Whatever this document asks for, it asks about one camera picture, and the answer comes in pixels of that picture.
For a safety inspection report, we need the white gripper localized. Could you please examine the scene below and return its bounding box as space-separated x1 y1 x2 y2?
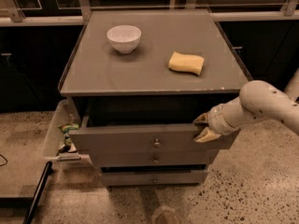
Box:
192 98 253 143

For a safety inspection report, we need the grey top drawer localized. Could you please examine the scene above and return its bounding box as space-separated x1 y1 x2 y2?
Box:
69 123 238 154

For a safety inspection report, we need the grey drawer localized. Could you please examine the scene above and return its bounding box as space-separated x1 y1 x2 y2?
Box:
90 150 219 167
100 170 208 187
69 123 238 154

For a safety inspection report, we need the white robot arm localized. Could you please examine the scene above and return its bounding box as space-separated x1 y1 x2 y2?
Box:
193 69 299 143

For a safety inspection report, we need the grey middle drawer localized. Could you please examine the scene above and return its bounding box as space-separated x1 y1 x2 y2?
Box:
90 150 219 167

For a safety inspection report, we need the grey drawer cabinet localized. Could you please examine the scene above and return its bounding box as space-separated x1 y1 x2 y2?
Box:
60 10 251 175

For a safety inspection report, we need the grey bottom drawer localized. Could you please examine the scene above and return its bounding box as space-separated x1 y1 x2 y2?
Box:
100 170 208 187

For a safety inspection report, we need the yellow sponge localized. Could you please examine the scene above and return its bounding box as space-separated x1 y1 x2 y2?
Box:
168 51 205 76

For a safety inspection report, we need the white ceramic bowl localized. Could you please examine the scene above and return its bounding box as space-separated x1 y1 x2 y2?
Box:
107 25 142 54

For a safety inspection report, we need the green snack bag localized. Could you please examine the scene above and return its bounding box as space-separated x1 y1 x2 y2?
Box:
59 123 79 147

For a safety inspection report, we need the black pole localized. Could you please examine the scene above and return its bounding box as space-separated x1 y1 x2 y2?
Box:
22 161 53 224

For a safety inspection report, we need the white railing bar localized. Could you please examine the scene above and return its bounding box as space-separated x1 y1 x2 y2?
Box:
0 10 299 27

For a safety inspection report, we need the black cable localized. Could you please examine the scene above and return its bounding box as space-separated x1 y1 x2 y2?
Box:
0 152 9 168

